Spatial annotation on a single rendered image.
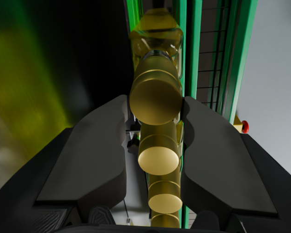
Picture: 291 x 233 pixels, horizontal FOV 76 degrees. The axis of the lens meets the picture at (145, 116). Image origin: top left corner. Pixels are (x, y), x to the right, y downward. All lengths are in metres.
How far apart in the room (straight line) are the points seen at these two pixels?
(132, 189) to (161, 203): 0.47
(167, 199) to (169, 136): 0.06
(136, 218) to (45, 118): 0.66
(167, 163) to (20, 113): 0.13
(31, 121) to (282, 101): 0.65
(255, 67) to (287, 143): 0.32
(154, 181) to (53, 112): 0.14
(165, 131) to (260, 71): 0.49
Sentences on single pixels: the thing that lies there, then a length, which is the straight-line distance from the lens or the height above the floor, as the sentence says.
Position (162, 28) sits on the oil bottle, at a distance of 0.21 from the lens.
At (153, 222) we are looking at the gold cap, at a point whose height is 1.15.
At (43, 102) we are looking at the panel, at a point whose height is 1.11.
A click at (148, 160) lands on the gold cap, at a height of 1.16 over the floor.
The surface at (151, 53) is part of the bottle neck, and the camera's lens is 0.17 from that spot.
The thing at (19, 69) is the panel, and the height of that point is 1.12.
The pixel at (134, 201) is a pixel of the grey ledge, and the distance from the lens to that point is 0.73.
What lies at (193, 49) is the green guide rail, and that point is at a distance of 0.32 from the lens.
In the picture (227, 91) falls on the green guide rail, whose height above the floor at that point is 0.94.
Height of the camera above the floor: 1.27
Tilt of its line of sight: 57 degrees down
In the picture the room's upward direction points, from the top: 174 degrees counter-clockwise
